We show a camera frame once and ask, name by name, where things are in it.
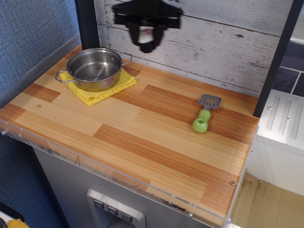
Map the plush sushi roll toy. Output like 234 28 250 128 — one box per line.
138 27 154 53

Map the left black frame post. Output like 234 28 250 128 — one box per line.
75 0 100 50

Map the yellow black object corner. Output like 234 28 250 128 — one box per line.
0 203 29 228

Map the clear acrylic edge guard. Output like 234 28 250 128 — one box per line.
0 113 258 228

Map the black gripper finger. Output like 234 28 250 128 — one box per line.
128 23 140 46
153 26 165 49

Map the green handled grey toy spatula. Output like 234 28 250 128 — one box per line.
192 94 222 133

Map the yellow folded cloth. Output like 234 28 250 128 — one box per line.
66 69 137 106

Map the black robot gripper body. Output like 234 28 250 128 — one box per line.
112 0 183 29

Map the silver cabinet with dispenser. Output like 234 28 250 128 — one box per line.
34 148 228 228

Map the right black frame post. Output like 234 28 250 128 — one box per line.
253 0 304 118

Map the white grooved side unit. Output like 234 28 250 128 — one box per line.
246 90 304 195

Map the black frame post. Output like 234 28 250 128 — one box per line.
253 0 304 118
75 0 100 50

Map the stainless steel pot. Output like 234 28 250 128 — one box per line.
55 47 133 92

